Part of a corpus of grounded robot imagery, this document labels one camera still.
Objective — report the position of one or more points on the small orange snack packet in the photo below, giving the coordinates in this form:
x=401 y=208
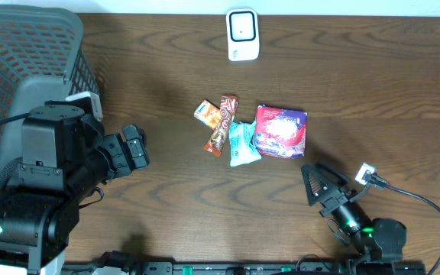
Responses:
x=208 y=114

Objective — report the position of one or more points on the grey plastic mesh basket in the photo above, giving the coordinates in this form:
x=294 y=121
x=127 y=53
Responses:
x=41 y=58

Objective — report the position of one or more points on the purple red snack packet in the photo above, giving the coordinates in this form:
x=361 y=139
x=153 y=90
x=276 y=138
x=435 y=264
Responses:
x=280 y=132

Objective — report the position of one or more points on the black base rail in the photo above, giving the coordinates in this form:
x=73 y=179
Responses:
x=167 y=268

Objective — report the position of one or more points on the light green wipes packet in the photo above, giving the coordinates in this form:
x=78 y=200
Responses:
x=243 y=151

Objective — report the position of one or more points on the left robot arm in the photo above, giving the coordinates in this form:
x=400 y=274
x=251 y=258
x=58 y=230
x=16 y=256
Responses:
x=65 y=155

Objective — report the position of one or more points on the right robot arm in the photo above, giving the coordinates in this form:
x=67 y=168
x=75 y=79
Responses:
x=378 y=241

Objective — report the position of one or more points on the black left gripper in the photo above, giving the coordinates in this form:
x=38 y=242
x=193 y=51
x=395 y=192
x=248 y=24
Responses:
x=126 y=153

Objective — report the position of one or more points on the red orange chocolate bar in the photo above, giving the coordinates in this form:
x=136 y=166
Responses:
x=228 y=109

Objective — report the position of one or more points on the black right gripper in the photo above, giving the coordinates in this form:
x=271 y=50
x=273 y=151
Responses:
x=334 y=201

